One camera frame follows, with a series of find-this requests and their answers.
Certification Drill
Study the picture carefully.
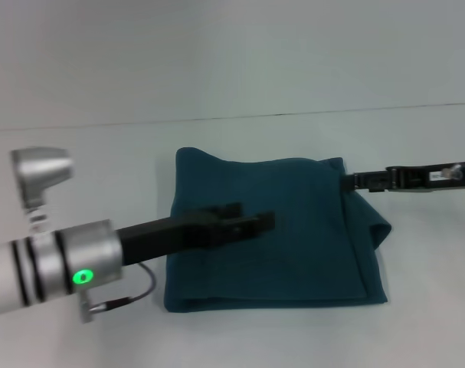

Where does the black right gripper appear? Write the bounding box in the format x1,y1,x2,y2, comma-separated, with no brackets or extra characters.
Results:
341,160,465,193

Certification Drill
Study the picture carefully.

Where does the right wrist cable with connector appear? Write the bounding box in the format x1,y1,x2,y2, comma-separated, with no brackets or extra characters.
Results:
438,163,465,181

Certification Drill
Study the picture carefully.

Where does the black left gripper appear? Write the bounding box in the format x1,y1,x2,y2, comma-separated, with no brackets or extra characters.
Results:
116,202,277,268

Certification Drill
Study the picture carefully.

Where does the wrist cable with connector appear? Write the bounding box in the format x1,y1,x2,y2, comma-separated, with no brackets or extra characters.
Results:
438,163,465,181
80,261,157,325

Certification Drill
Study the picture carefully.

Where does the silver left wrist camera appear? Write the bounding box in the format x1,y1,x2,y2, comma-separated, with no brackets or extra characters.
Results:
10,146,76,233

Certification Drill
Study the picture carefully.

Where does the left wrist cable with connector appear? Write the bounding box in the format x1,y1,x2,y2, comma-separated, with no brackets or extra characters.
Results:
80,261,157,325

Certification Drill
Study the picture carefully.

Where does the teal t-shirt with FREE print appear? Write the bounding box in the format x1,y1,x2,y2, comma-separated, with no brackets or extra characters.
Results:
162,147,393,315

